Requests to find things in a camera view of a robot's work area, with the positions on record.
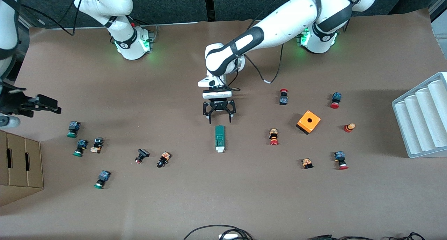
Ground brown cardboard box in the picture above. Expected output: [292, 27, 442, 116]
[0, 130, 45, 207]

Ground black push button orange block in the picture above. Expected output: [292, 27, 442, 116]
[156, 151, 171, 168]

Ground black square push button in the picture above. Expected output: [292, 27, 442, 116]
[134, 148, 150, 164]

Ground brown paper table cover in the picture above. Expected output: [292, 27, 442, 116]
[0, 8, 447, 240]

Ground white stepped plastic tray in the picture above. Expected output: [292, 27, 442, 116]
[392, 72, 447, 159]

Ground grey cabinet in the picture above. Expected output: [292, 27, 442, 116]
[429, 0, 447, 42]

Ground green push button switch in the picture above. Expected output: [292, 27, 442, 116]
[73, 139, 88, 157]
[94, 170, 111, 190]
[67, 121, 81, 138]

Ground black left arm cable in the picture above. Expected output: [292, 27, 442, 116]
[241, 41, 284, 84]

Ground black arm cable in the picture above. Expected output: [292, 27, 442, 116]
[21, 0, 86, 36]
[241, 41, 284, 84]

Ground black cream orange switch part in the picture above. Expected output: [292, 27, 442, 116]
[90, 137, 104, 154]

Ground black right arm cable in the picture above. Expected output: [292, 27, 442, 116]
[21, 0, 86, 36]

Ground orange button enclosure box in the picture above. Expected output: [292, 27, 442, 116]
[296, 110, 321, 135]

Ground black vertical post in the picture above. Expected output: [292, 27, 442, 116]
[204, 0, 216, 22]

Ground black looped cable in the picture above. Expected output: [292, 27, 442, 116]
[183, 225, 254, 240]

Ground black thin cable bundle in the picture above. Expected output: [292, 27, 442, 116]
[307, 232, 426, 240]

